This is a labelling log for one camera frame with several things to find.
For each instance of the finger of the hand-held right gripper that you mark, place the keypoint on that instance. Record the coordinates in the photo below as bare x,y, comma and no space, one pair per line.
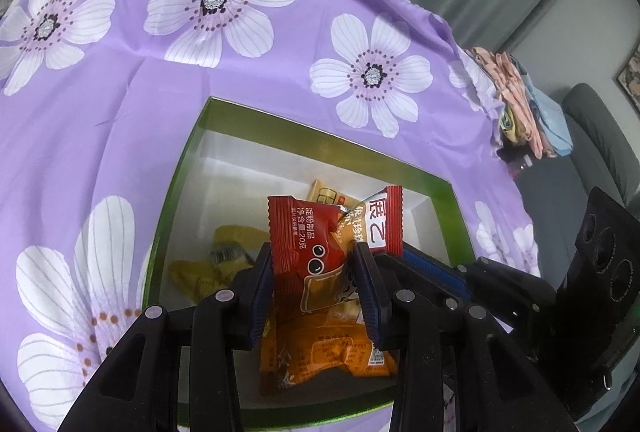
430,269

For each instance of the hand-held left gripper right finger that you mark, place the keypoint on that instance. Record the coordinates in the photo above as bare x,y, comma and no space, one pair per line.
369,297

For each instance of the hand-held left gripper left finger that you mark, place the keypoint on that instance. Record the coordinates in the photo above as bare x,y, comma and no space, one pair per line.
260,297

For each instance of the red snack packet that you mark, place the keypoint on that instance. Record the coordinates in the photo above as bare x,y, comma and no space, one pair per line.
305,262

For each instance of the small yellow snack packet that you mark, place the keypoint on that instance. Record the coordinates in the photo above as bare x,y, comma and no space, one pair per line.
232,244

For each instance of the orange snack packet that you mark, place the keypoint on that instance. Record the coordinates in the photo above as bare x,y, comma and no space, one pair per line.
320,352

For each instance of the yellow red-label snack packet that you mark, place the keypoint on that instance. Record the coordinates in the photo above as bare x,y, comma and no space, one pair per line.
330,199

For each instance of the green cardboard box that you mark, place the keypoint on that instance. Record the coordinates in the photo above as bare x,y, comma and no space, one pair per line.
310,137

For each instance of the grey sofa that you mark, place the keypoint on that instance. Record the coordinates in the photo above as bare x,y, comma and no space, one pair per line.
595,137

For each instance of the dark patterned cloth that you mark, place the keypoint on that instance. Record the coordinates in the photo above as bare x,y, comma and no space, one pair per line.
517,164

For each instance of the pile of folded clothes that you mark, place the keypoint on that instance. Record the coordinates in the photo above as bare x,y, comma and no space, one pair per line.
520,102

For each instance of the purple floral cloth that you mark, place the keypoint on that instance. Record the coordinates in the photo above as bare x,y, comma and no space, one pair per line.
125,112

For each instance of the framed wall picture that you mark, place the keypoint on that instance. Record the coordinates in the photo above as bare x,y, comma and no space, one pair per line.
631,74

